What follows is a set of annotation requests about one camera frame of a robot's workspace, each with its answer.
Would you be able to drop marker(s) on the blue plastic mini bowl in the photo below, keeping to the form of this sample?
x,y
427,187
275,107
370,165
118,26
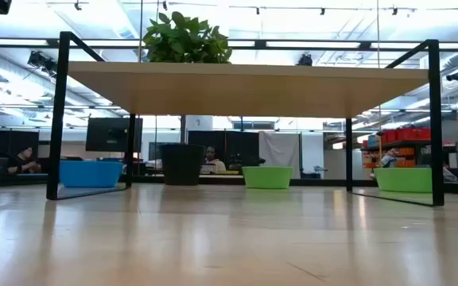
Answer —
x,y
90,175

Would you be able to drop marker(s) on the white hanging cloth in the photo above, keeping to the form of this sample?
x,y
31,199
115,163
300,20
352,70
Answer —
x,y
280,151

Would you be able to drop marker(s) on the black aluminium rig frame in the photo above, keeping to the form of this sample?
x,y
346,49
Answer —
x,y
324,183

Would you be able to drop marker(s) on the shelving rack with red bins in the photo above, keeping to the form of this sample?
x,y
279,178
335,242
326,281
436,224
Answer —
x,y
412,134

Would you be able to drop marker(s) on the black ceiling-mounted device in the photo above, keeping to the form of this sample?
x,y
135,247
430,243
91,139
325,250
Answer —
x,y
305,60
40,61
455,75

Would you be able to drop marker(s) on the artificial plant in black pot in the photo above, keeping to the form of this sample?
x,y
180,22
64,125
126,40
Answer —
x,y
183,163

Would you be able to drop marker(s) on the black partition panel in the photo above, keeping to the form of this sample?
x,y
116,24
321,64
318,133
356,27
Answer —
x,y
249,139

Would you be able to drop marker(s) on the black flat monitor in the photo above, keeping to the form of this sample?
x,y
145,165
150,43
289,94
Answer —
x,y
113,135

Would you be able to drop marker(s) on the green plastic mini bowl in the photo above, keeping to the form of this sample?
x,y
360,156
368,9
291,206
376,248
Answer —
x,y
266,178
402,180

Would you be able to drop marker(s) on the person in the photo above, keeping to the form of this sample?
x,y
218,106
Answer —
x,y
389,159
24,163
214,163

